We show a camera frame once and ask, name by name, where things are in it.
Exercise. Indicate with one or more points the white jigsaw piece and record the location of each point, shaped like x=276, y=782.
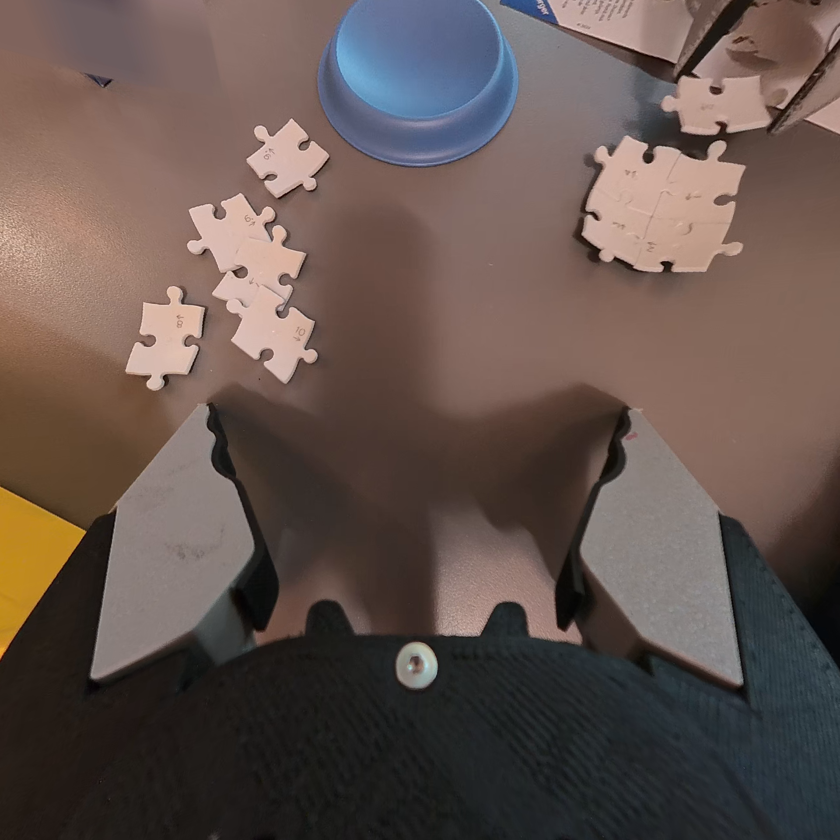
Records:
x=715, y=105

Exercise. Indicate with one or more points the yellow flat object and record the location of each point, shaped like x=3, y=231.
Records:
x=26, y=564

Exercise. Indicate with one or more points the printed instruction leaflet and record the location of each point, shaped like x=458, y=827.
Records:
x=623, y=26

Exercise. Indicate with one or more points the pile of loose puzzle pieces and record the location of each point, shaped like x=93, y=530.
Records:
x=164, y=341

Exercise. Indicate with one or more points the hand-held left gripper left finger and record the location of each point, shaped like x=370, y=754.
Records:
x=177, y=544

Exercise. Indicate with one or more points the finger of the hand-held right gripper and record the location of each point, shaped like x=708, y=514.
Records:
x=709, y=23
x=820, y=92

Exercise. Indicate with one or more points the joined four-piece puzzle section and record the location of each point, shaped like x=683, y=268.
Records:
x=656, y=203

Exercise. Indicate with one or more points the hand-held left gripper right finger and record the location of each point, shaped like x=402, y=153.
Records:
x=663, y=558

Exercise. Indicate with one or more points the blue plastic bowl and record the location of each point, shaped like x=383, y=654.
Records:
x=420, y=65

